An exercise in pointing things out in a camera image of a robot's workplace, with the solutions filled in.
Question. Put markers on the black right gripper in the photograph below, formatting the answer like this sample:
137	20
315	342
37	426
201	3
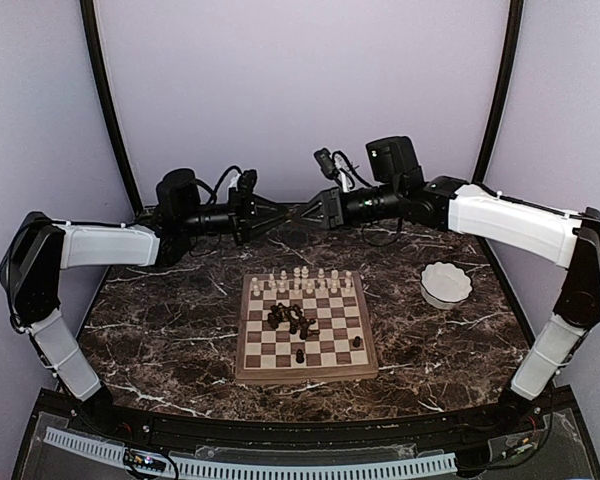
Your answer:
334	209

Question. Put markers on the white knight right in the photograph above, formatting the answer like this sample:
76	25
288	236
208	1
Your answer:
334	281

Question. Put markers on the white slotted cable duct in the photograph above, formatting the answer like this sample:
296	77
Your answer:
219	463

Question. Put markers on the white bishop left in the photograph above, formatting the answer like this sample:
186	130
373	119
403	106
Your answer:
283	280

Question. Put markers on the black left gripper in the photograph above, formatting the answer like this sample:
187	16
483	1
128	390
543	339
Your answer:
243	213

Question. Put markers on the white knight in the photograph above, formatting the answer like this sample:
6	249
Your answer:
272	283
334	281

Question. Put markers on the white scalloped bowl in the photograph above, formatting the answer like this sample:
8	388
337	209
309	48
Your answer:
445	286

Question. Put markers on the white knight left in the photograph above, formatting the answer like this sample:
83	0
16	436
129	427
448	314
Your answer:
272	283

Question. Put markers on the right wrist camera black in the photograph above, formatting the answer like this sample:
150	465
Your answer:
326	163

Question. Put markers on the wooden chess board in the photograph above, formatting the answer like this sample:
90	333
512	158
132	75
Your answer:
268	356

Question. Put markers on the pile of dark chess pieces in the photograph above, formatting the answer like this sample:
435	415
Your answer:
294	316

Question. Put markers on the black front rail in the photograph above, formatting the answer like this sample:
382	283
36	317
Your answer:
181	432

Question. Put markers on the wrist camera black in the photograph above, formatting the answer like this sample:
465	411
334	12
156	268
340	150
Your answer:
326	163
247	182

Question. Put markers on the white bishop right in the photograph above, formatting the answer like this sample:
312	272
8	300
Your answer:
321	281

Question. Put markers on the white king piece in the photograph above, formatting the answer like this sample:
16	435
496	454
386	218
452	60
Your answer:
297	281

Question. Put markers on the white bishop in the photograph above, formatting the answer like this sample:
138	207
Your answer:
321	281
283	280

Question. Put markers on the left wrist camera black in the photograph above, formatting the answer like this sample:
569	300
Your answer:
247	182

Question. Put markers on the black corner post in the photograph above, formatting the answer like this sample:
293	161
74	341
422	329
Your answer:
106	101
500	92

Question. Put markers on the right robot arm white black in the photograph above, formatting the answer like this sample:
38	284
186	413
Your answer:
568	239

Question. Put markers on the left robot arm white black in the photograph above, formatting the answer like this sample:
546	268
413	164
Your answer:
42	247

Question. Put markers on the right black corner post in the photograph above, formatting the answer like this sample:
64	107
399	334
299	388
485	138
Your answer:
500	92

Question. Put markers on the left black corner post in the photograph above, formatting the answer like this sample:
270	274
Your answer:
106	101

